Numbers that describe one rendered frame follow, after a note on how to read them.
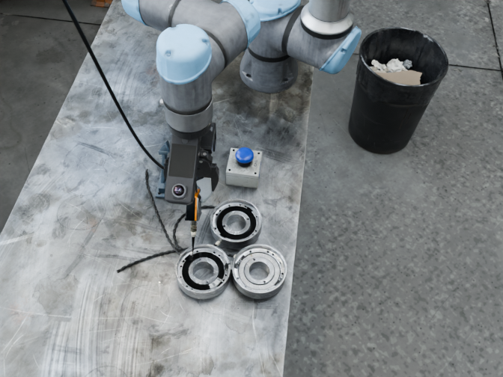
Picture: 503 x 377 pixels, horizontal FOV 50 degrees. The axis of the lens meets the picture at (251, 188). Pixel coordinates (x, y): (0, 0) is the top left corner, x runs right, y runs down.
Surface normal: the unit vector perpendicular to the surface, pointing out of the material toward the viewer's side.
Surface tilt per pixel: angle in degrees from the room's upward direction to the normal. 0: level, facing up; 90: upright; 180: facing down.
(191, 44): 1
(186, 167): 31
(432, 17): 0
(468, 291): 0
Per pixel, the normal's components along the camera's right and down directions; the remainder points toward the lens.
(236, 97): 0.04, -0.58
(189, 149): -0.03, -0.09
